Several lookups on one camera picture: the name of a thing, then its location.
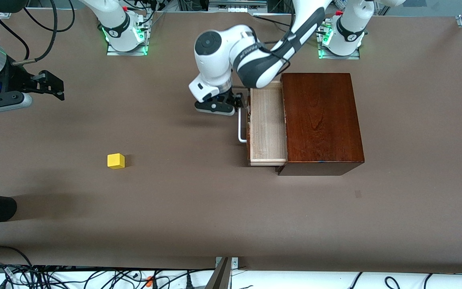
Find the wooden drawer with white handle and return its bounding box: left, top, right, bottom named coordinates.
left=238, top=80, right=288, bottom=167

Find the yellow cube block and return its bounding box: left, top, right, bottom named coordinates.
left=107, top=153, right=126, bottom=170

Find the dark brown wooden cabinet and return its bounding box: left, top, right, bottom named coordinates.
left=276, top=73, right=365, bottom=176

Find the grey power strip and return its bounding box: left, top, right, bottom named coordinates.
left=209, top=0, right=268, bottom=13

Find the grey metal pole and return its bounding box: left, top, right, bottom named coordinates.
left=205, top=258, right=232, bottom=289

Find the white ledge board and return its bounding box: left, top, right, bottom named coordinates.
left=0, top=268, right=462, bottom=289

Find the thin black cable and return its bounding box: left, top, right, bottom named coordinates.
left=22, top=0, right=75, bottom=33
left=0, top=11, right=31, bottom=61

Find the thick black cable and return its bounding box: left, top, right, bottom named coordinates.
left=12, top=0, right=59, bottom=65

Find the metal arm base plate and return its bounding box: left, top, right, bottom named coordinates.
left=318, top=24, right=361, bottom=60
left=107, top=38, right=148, bottom=56

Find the small metal bracket plate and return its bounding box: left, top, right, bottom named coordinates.
left=215, top=256, right=239, bottom=270

